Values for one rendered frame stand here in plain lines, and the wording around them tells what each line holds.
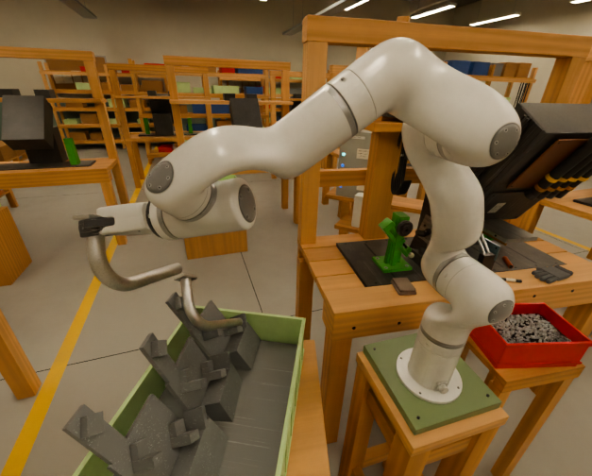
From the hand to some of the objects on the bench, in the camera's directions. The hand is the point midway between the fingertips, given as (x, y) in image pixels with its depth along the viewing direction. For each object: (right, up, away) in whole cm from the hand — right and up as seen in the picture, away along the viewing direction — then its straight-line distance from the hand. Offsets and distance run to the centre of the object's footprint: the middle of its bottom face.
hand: (98, 228), depth 56 cm
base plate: (+119, -12, +102) cm, 157 cm away
